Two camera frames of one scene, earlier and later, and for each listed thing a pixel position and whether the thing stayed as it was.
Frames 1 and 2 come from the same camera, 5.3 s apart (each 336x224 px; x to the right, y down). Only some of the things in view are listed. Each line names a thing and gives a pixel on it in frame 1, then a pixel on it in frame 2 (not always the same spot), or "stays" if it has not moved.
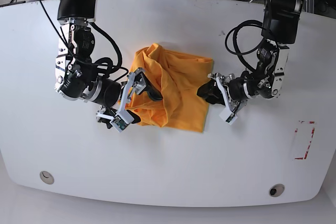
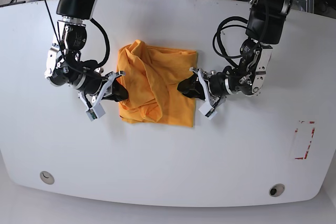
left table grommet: [46, 177] stays
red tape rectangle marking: [310, 141] stays
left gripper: [126, 115] → [119, 93]
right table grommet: [276, 190] stays
